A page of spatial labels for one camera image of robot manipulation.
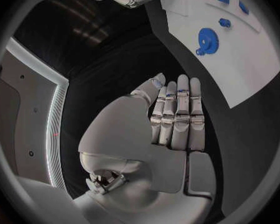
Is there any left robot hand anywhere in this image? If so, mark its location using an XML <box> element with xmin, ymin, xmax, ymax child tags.
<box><xmin>73</xmin><ymin>73</ymin><xmax>223</xmax><ymax>224</ymax></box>

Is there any white task board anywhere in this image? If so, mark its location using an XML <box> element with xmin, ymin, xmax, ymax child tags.
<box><xmin>159</xmin><ymin>0</ymin><xmax>280</xmax><ymax>109</ymax></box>

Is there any blue gear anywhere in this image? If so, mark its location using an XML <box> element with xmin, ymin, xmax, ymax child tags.
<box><xmin>195</xmin><ymin>27</ymin><xmax>220</xmax><ymax>56</ymax></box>

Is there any blue peg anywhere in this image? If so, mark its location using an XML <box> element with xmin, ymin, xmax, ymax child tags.
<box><xmin>218</xmin><ymin>18</ymin><xmax>232</xmax><ymax>28</ymax></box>

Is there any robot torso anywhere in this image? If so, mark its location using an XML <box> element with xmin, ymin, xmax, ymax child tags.
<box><xmin>0</xmin><ymin>37</ymin><xmax>70</xmax><ymax>190</ymax></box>

